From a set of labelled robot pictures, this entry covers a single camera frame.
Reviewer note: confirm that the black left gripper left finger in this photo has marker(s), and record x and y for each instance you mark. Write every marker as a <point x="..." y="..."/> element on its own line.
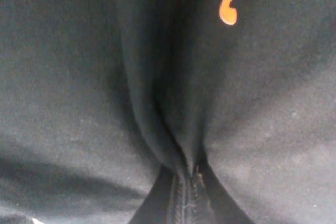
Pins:
<point x="179" y="201"/>

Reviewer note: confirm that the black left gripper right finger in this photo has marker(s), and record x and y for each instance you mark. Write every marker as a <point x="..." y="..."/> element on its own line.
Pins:
<point x="201" y="209"/>

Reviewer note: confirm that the black printed t-shirt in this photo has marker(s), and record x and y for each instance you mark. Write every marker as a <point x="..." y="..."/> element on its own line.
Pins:
<point x="103" y="102"/>

